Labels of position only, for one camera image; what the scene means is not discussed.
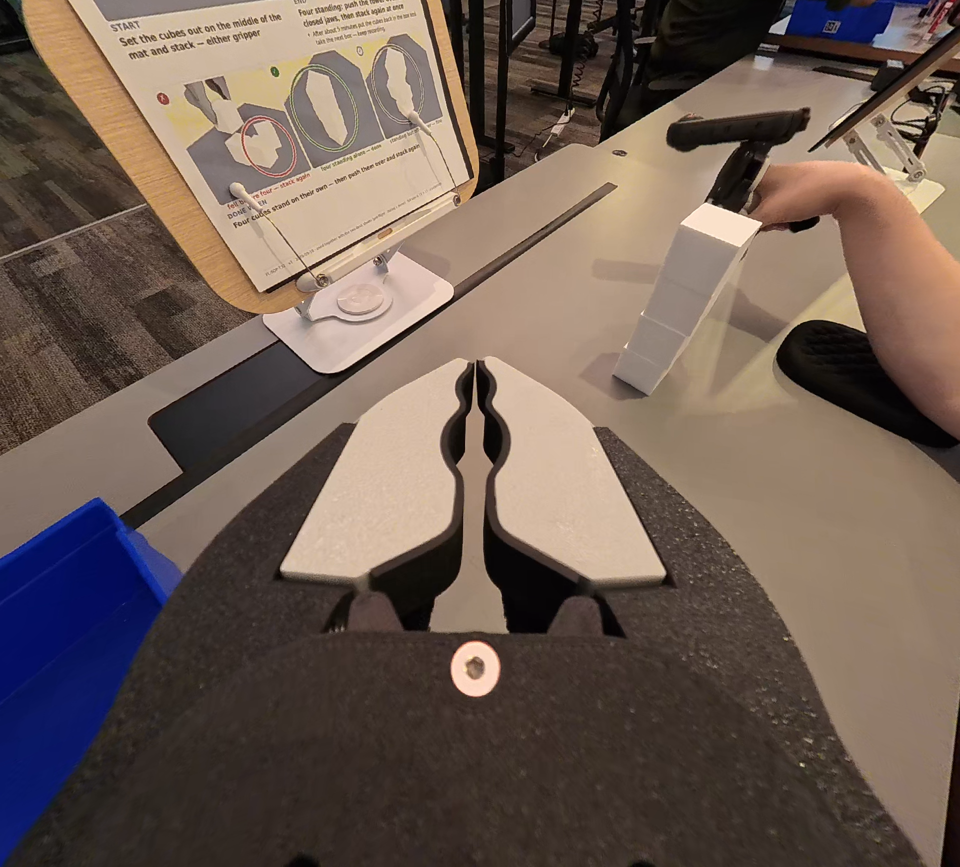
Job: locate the black box device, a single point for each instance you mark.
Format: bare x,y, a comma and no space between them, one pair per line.
889,76

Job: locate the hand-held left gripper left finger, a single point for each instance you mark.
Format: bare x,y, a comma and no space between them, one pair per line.
382,492

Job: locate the person's right hand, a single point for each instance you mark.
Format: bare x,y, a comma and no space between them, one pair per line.
802,196

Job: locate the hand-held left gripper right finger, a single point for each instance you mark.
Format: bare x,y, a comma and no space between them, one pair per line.
570,499

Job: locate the white foam cube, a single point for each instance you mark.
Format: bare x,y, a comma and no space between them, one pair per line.
645,372
712,244
686,308
664,342

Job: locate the wooden document board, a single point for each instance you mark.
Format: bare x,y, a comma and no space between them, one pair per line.
161,169

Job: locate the black floor stand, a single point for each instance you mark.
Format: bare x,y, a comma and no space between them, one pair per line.
469,19

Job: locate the white power strip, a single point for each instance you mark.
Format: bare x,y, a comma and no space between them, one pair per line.
559,128

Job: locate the black mesh wrist rest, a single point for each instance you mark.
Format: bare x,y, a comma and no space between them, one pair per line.
825,364

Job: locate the printed instruction sheet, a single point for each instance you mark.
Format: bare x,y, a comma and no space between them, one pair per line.
187,49

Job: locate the person's right forearm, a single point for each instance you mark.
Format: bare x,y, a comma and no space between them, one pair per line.
900,282

